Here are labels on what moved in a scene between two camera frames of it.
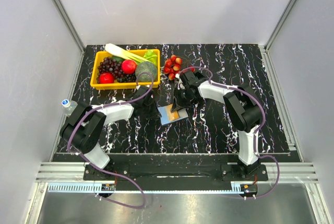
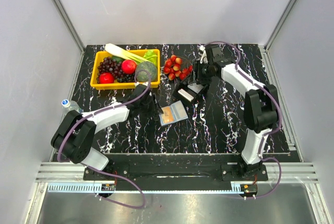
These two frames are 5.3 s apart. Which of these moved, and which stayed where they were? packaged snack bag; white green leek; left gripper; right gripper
Moved: right gripper
Stayed: white green leek; packaged snack bag; left gripper
